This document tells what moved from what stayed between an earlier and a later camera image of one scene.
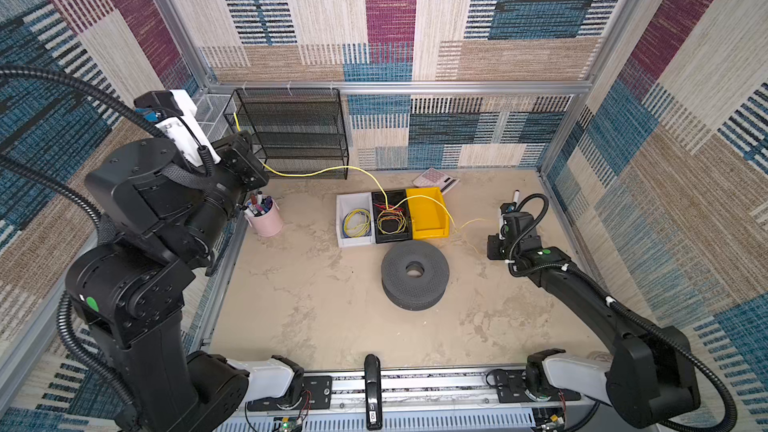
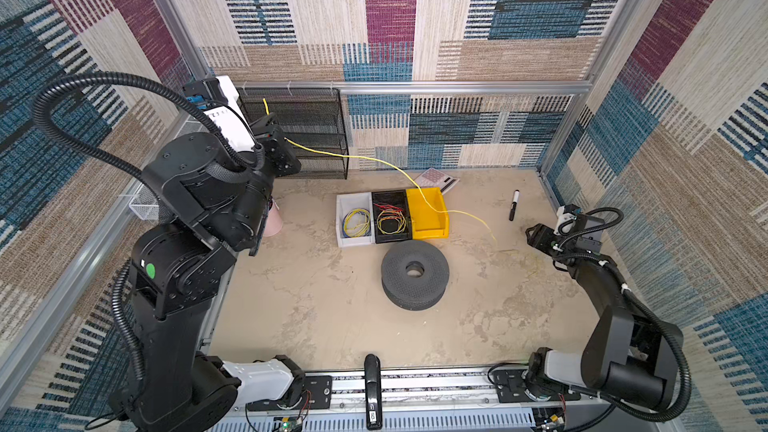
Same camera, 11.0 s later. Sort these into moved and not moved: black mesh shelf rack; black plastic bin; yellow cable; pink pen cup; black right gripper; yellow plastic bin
Moved: black right gripper; yellow cable
Not moved: pink pen cup; black plastic bin; black mesh shelf rack; yellow plastic bin
